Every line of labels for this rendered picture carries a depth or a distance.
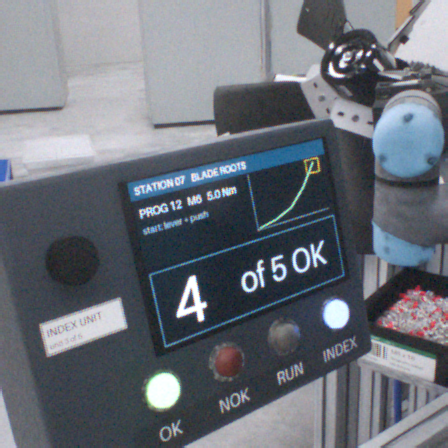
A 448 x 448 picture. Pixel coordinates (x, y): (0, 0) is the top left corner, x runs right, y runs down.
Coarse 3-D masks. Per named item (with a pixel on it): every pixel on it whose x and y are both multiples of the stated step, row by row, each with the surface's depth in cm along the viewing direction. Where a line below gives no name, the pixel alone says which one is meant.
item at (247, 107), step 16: (224, 96) 136; (240, 96) 133; (256, 96) 130; (272, 96) 128; (288, 96) 126; (304, 96) 124; (224, 112) 136; (240, 112) 133; (256, 112) 131; (272, 112) 129; (288, 112) 127; (304, 112) 125; (224, 128) 136; (240, 128) 134; (256, 128) 131
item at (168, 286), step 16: (208, 256) 41; (160, 272) 39; (176, 272) 40; (192, 272) 40; (208, 272) 41; (160, 288) 39; (176, 288) 40; (192, 288) 40; (208, 288) 41; (160, 304) 39; (176, 304) 40; (192, 304) 40; (208, 304) 41; (224, 304) 42; (160, 320) 39; (176, 320) 40; (192, 320) 40; (208, 320) 41; (224, 320) 42; (176, 336) 40; (192, 336) 40
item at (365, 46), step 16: (352, 32) 115; (368, 32) 112; (336, 48) 117; (352, 48) 115; (368, 48) 111; (384, 48) 112; (320, 64) 117; (336, 64) 115; (352, 64) 112; (368, 64) 109; (384, 64) 112; (400, 64) 119; (336, 80) 112; (352, 80) 111; (368, 80) 111; (384, 80) 113; (352, 96) 115; (368, 96) 114
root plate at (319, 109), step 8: (312, 80) 123; (320, 80) 122; (304, 88) 124; (312, 88) 123; (320, 88) 123; (328, 88) 122; (312, 96) 124; (328, 96) 123; (336, 96) 122; (312, 104) 125; (320, 104) 124; (328, 104) 123; (320, 112) 125
